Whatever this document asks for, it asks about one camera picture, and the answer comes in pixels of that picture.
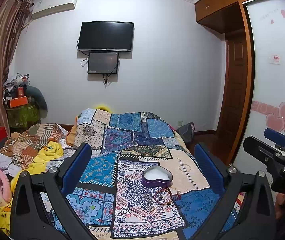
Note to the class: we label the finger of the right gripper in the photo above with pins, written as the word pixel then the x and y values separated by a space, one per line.
pixel 274 136

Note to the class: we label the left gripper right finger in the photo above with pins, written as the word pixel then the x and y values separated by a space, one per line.
pixel 256 217

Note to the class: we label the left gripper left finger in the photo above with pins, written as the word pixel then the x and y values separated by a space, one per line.
pixel 28 215

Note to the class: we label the yellow cloth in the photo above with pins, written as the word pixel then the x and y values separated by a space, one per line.
pixel 53 150

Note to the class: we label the white sliding door hearts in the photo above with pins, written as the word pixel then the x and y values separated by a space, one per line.
pixel 267 19

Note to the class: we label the pink plush toy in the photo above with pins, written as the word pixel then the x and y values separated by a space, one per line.
pixel 5 188

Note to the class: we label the striped orange blanket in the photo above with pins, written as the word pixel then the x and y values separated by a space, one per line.
pixel 26 145

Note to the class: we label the dark bag on floor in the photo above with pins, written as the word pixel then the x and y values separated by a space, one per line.
pixel 187 132

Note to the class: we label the green covered side table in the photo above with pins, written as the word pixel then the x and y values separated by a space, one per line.
pixel 23 116

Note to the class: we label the purple heart tin box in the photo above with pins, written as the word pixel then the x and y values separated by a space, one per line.
pixel 156 176

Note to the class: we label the patchwork blue quilt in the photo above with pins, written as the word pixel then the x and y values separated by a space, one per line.
pixel 109 196

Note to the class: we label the orange box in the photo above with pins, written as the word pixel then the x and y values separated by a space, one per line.
pixel 17 102

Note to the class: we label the grey plush cushion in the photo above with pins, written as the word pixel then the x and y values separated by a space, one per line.
pixel 39 99

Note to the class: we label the wooden wardrobe cabinet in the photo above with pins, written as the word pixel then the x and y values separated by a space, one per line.
pixel 229 17

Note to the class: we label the white air conditioner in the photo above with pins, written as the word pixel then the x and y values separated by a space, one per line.
pixel 48 7

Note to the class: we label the small black wall monitor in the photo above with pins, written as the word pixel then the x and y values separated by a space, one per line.
pixel 103 63

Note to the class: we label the black wall television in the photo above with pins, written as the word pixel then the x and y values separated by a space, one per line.
pixel 106 35

